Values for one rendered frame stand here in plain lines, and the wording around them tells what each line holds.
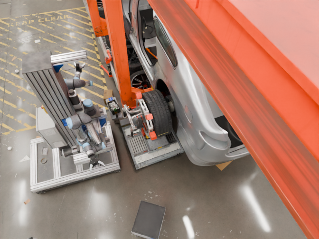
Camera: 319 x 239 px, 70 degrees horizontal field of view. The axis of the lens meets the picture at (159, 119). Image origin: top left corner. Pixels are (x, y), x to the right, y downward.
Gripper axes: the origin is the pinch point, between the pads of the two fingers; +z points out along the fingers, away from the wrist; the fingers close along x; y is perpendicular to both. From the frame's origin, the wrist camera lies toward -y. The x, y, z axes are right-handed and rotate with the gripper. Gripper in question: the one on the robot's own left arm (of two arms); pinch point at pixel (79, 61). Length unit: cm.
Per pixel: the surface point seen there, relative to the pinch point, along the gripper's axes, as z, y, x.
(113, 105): -28, 60, 47
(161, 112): -82, -4, 111
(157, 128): -97, 11, 107
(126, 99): -30, 41, 68
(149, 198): -160, 110, 108
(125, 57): -28, -41, 62
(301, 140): -224, -192, 103
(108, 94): 28, 102, 36
